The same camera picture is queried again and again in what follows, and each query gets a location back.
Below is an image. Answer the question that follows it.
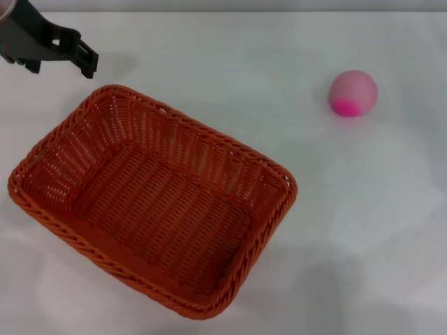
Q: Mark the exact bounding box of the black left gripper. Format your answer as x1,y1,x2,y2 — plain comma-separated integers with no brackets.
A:
0,0,100,79

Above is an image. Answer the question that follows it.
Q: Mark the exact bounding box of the orange woven plastic basket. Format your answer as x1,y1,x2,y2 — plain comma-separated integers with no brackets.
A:
6,83,299,320

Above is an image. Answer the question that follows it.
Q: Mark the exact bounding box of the pink round peach toy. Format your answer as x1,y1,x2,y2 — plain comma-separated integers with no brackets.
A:
328,69,379,117

